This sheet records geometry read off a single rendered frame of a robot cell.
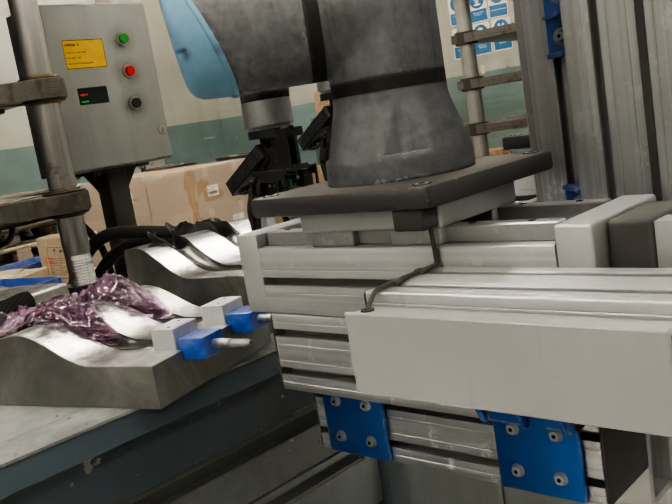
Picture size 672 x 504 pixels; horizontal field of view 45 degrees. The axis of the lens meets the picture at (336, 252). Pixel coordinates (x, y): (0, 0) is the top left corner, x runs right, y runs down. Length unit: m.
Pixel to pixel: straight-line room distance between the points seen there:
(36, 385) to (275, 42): 0.58
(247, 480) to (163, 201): 4.18
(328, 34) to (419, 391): 0.34
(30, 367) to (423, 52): 0.65
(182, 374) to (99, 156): 1.13
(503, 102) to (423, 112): 7.44
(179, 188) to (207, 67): 4.44
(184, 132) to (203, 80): 9.39
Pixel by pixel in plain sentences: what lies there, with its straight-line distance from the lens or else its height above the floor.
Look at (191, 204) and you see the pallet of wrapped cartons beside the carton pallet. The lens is 5.19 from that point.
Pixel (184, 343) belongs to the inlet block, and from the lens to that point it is 1.04.
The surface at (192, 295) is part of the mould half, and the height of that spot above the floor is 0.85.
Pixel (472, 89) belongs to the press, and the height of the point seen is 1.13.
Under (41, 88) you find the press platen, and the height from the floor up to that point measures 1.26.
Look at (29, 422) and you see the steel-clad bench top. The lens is 1.10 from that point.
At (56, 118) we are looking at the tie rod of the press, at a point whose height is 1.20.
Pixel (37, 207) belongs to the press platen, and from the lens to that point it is 1.89.
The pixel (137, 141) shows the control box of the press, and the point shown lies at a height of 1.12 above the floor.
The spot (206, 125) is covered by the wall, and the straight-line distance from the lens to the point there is 10.43.
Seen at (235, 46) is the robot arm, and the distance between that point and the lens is 0.78.
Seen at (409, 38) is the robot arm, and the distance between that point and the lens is 0.79.
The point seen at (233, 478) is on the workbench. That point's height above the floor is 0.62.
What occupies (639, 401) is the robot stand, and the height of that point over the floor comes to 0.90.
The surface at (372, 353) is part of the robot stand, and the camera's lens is 0.67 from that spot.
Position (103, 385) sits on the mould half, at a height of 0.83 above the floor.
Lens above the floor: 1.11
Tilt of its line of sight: 9 degrees down
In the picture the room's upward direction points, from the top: 9 degrees counter-clockwise
